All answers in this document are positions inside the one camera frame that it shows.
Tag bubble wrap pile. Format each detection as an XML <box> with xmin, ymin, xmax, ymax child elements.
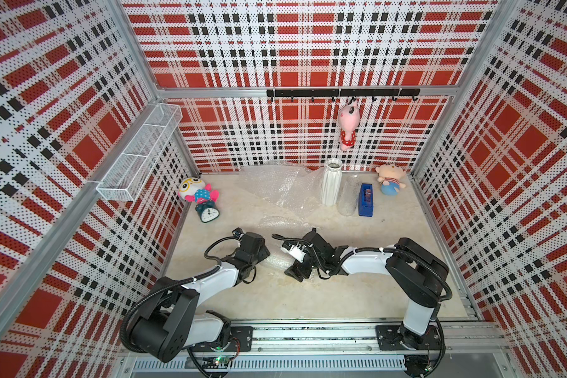
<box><xmin>238</xmin><ymin>161</ymin><xmax>324</xmax><ymax>218</ymax></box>

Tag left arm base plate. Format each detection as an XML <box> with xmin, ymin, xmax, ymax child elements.
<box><xmin>191</xmin><ymin>326</ymin><xmax>255</xmax><ymax>353</ymax></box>

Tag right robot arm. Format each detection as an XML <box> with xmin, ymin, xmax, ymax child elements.
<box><xmin>272</xmin><ymin>228</ymin><xmax>453</xmax><ymax>351</ymax></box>

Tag tall white ribbed vase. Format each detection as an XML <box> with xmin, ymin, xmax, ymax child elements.
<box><xmin>321</xmin><ymin>158</ymin><xmax>343</xmax><ymax>206</ymax></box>

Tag white pink owl plush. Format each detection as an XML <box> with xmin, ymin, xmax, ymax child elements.
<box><xmin>178</xmin><ymin>177</ymin><xmax>220</xmax><ymax>204</ymax></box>

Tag white wire mesh shelf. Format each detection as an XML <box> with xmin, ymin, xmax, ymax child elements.
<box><xmin>97</xmin><ymin>103</ymin><xmax>182</xmax><ymax>202</ymax></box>

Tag blue tape dispenser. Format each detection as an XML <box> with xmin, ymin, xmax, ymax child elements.
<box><xmin>358</xmin><ymin>184</ymin><xmax>374</xmax><ymax>217</ymax></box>

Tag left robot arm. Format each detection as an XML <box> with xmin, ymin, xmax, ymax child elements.
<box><xmin>119</xmin><ymin>228</ymin><xmax>270</xmax><ymax>362</ymax></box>

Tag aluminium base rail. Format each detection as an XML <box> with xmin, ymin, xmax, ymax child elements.
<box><xmin>118</xmin><ymin>320</ymin><xmax>517</xmax><ymax>377</ymax></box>

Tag pink hanging plush toy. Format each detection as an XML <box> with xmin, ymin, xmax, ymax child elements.
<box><xmin>338</xmin><ymin>101</ymin><xmax>361</xmax><ymax>152</ymax></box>

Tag teal alarm clock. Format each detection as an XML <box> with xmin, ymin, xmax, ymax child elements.
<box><xmin>195</xmin><ymin>200</ymin><xmax>221</xmax><ymax>224</ymax></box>

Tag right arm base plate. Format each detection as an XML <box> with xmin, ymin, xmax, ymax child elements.
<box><xmin>376</xmin><ymin>324</ymin><xmax>443</xmax><ymax>351</ymax></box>

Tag plush doll blue pants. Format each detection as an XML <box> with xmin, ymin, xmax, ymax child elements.
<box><xmin>376</xmin><ymin>165</ymin><xmax>406</xmax><ymax>196</ymax></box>

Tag black hook rail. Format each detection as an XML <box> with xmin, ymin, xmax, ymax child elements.
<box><xmin>266</xmin><ymin>88</ymin><xmax>421</xmax><ymax>99</ymax></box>

